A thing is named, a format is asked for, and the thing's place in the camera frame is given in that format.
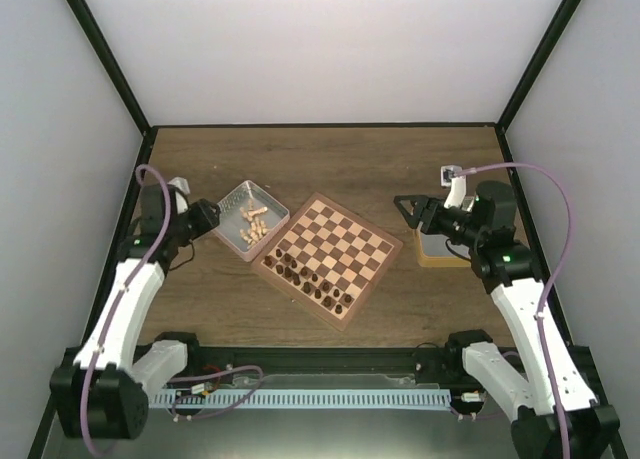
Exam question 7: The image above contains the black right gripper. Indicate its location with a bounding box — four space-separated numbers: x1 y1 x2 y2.
395 195 485 248

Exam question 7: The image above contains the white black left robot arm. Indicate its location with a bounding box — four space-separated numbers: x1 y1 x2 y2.
50 179 220 440

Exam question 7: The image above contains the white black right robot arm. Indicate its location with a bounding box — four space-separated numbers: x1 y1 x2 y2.
393 180 620 458

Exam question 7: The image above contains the wooden chess board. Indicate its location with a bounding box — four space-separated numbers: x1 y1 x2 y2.
252 192 403 331

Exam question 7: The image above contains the yellow bear tin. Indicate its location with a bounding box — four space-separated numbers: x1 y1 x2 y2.
413 230 470 268

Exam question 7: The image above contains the pink metal tin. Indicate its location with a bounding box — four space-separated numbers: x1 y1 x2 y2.
213 180 290 262

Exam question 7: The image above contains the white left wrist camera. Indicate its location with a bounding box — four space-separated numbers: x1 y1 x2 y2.
169 177 190 195

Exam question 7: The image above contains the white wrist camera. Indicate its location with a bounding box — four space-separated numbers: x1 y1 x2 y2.
169 177 190 195
440 165 463 188

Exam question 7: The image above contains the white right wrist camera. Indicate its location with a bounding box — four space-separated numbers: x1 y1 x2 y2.
440 165 463 188

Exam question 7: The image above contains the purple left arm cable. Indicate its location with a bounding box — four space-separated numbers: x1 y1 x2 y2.
79 164 174 458

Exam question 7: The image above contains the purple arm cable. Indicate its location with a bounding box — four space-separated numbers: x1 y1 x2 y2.
79 164 174 458
457 162 576 459

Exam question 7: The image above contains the black aluminium frame rail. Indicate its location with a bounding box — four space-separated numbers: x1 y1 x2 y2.
187 346 475 385

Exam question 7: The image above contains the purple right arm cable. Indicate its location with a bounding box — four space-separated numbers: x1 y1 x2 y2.
457 162 576 459

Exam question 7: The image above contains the light blue slotted cable duct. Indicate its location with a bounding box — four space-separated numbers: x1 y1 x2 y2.
149 389 451 411

